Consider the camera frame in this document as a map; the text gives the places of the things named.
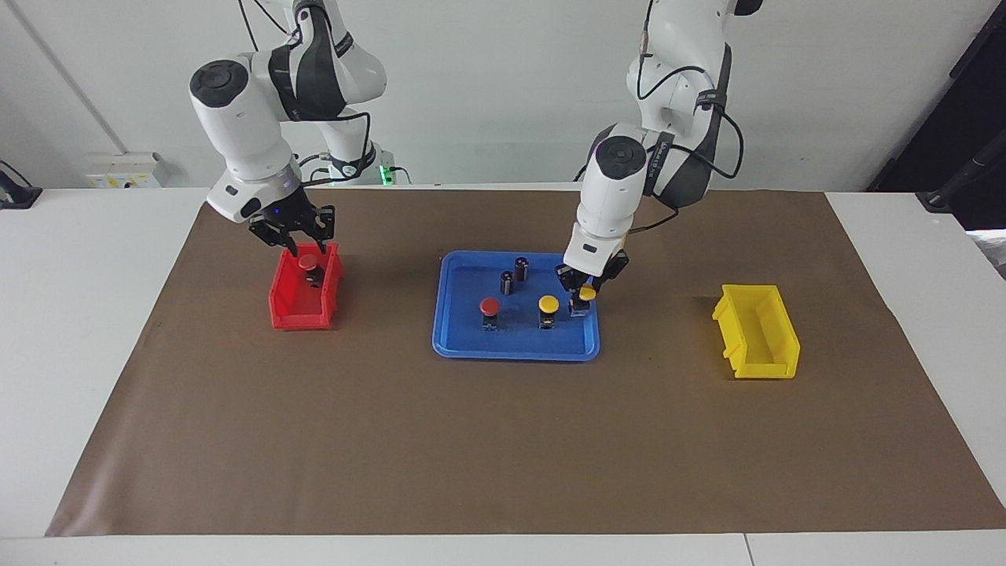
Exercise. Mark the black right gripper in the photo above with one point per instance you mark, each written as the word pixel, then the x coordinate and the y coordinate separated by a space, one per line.
pixel 295 216

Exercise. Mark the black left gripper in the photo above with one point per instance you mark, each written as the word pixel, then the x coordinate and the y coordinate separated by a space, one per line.
pixel 601 280

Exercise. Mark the yellow push button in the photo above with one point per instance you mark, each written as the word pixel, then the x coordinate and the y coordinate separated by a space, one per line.
pixel 586 299
pixel 548 306

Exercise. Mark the red push button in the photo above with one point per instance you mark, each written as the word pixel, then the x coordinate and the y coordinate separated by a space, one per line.
pixel 309 262
pixel 490 308

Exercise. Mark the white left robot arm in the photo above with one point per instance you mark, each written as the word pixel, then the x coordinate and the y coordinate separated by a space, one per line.
pixel 621 181

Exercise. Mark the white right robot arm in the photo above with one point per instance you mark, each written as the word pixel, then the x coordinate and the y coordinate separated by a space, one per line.
pixel 244 118

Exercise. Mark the red plastic bin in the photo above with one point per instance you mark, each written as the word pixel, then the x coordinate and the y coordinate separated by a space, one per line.
pixel 295 306

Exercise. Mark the black cylinder part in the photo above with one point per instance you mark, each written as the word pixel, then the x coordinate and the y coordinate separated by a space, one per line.
pixel 521 267
pixel 507 281

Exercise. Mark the blue plastic tray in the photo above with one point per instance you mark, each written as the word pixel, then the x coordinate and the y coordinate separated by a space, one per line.
pixel 471 342

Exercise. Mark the yellow plastic bin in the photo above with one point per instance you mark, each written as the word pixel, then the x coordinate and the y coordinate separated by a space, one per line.
pixel 758 346

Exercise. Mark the brown table mat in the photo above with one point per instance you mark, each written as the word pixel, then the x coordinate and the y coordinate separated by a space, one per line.
pixel 503 456

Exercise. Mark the black stand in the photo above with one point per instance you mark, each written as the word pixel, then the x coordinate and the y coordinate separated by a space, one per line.
pixel 963 181

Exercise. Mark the black background panel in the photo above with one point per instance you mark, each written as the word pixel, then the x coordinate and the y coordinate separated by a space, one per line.
pixel 959 94

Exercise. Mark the black clamp mount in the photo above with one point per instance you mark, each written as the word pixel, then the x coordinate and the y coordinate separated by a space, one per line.
pixel 16 192

